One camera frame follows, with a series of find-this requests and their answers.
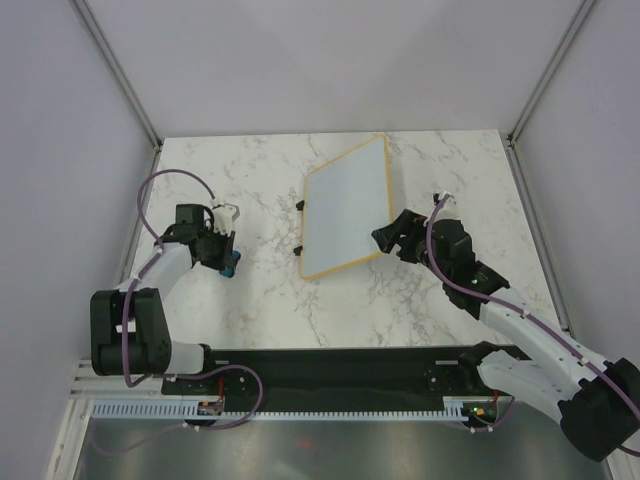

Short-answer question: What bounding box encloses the white slotted cable duct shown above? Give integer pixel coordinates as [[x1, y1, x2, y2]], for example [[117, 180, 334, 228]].
[[91, 397, 496, 422]]

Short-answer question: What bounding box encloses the aluminium frame rail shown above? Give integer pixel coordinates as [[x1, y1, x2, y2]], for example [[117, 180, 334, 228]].
[[69, 0, 163, 153], [503, 0, 640, 480]]

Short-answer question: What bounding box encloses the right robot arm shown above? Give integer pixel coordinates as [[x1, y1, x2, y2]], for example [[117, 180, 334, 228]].
[[371, 210, 639, 461]]

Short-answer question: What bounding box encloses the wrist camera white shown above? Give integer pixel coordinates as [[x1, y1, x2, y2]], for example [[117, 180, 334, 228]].
[[433, 191, 456, 208], [211, 200, 240, 237]]

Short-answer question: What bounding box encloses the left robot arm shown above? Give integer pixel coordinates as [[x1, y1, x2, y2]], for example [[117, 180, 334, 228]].
[[90, 204, 241, 394]]

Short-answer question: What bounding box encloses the blue whiteboard eraser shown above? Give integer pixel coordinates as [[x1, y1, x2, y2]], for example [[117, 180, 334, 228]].
[[219, 250, 241, 278]]

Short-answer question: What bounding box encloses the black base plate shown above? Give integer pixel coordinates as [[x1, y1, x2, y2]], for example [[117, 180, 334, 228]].
[[162, 342, 496, 411]]

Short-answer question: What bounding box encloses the aluminium front extrusion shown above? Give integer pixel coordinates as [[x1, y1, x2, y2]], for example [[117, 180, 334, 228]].
[[70, 360, 163, 400]]

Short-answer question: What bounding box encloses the aluminium frame rail left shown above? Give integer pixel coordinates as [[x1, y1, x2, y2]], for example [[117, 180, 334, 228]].
[[69, 0, 163, 153]]

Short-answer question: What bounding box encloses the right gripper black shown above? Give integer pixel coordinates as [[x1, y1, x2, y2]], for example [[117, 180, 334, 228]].
[[371, 209, 450, 282]]

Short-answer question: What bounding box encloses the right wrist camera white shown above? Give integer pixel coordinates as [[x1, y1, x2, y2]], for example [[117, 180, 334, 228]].
[[433, 191, 456, 208]]

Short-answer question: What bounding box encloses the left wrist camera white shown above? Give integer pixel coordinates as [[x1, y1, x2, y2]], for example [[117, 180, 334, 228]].
[[211, 200, 240, 237]]

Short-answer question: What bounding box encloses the aluminium frame rail right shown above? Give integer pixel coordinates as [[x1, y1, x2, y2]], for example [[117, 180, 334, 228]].
[[503, 0, 640, 480]]

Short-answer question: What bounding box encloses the metal wire whiteboard stand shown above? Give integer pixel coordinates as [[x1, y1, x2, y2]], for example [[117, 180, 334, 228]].
[[293, 200, 306, 257]]

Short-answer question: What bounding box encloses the yellow framed whiteboard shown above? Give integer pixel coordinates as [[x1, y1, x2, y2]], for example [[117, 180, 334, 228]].
[[298, 134, 394, 281]]

